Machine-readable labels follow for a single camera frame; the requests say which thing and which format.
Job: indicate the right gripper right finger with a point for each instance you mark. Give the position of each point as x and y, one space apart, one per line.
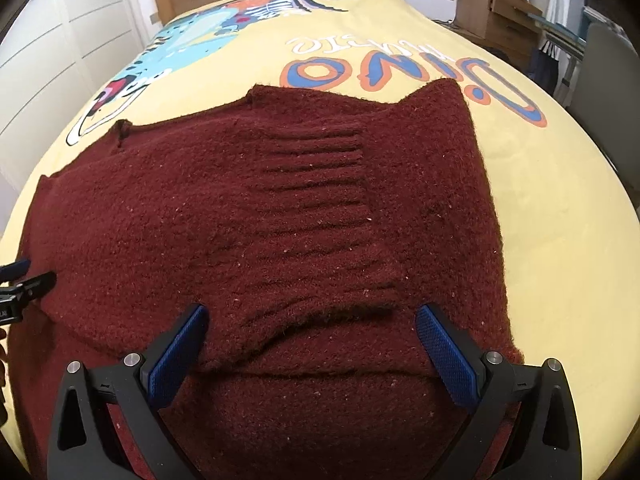
544 442

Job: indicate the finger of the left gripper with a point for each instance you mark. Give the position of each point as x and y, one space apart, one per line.
16 298
15 270

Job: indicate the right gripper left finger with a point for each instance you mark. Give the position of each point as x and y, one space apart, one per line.
83 442

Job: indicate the dark red knit sweater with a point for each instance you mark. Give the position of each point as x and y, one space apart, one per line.
312 227

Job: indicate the white wardrobe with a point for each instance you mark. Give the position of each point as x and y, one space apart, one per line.
56 56

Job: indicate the grey chair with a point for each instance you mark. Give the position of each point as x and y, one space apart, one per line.
605 101

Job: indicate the dark bag on floor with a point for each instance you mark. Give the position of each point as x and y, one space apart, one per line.
544 68

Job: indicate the wooden nightstand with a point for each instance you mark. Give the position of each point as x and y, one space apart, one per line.
506 26

